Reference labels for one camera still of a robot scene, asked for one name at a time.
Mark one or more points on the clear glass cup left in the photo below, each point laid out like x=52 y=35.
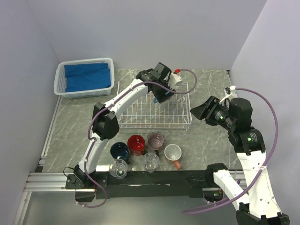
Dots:
x=118 y=168

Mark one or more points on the white plastic basket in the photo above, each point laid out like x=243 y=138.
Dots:
x=60 y=81

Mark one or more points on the clear glass cup right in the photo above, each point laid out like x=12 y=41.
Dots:
x=151 y=162

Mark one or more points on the blue cloth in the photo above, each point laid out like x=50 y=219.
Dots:
x=91 y=76

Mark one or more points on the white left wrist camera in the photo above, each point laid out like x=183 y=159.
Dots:
x=175 y=79

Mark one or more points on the clear glass cup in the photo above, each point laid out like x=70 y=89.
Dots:
x=151 y=162
x=118 y=168

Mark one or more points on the black table edge rail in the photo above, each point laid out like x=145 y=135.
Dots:
x=159 y=183

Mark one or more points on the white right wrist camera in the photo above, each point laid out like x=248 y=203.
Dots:
x=230 y=93

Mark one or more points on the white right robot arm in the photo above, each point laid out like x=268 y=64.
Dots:
x=256 y=205

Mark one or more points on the white wire dish rack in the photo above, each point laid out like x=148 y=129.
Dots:
x=146 y=113

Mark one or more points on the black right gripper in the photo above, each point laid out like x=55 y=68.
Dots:
x=201 y=111

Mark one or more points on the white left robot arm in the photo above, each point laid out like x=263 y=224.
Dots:
x=104 y=126

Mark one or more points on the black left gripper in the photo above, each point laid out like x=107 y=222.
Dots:
x=161 y=97

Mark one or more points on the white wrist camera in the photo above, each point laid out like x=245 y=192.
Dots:
x=230 y=93
x=175 y=79

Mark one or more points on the purple mug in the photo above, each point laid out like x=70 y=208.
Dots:
x=155 y=142

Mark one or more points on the aluminium frame rail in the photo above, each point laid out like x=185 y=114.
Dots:
x=49 y=182

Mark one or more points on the dark blue mug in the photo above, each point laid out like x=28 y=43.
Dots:
x=120 y=150

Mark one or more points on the red mug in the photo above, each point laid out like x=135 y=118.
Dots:
x=136 y=145

